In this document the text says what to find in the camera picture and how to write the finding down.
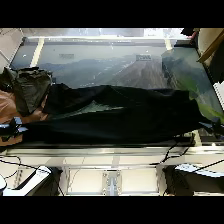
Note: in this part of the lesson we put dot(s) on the black garment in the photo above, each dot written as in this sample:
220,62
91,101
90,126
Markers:
133,123

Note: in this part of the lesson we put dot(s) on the silver frame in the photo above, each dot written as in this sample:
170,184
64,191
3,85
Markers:
111,151

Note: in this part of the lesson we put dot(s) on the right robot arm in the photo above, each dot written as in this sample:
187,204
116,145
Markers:
196,181

